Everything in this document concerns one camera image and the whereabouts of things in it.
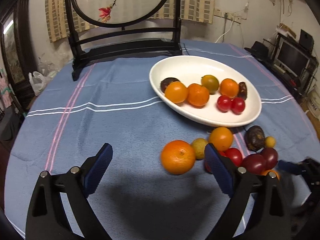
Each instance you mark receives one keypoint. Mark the dark red plum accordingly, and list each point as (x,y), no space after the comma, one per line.
(271,157)

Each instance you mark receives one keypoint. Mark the small orange mandarin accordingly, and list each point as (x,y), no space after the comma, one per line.
(229,87)

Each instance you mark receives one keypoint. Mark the white plastic bag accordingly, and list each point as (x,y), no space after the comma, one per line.
(38,82)

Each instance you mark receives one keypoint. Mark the white oval plate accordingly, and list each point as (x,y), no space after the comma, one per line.
(190,69)

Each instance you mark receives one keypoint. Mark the wall power strip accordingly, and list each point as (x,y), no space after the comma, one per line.
(228,15)

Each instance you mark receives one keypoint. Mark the yellow green citrus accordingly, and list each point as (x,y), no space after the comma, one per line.
(198,146)

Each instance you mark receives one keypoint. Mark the dark passion fruit on cloth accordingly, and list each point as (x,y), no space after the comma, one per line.
(255,138)

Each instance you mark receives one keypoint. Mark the black framed embroidery screen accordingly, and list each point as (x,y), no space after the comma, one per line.
(105,29)

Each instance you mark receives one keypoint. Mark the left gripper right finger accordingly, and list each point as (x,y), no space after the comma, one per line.
(270,217)

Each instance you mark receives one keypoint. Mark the large orange mandarin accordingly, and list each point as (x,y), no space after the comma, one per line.
(177,157)

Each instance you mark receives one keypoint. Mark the green orange citrus in plate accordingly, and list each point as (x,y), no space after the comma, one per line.
(211,83)

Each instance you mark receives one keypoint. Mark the black hat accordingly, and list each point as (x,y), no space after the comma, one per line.
(258,50)

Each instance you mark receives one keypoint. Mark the orange mandarin in plate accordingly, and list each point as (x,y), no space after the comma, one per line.
(198,95)

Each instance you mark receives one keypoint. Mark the red cherry tomato in plate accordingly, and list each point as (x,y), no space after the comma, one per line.
(224,103)

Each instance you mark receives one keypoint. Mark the dark computer monitor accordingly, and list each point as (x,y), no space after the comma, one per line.
(292,58)

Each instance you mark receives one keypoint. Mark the blue striped tablecloth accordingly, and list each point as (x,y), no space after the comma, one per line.
(114,103)

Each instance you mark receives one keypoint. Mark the cardboard box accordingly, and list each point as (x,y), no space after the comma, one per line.
(313,103)

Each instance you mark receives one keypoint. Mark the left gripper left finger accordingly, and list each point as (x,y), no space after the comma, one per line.
(46,218)

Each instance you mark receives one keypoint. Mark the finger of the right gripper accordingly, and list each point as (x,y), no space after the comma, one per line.
(308,169)

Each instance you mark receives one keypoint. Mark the beige checkered curtain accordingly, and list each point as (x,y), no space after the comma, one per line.
(56,18)

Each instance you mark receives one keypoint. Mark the dark passion fruit in plate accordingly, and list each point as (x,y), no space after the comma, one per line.
(166,82)

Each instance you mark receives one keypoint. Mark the dark framed painting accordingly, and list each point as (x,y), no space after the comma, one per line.
(18,55)

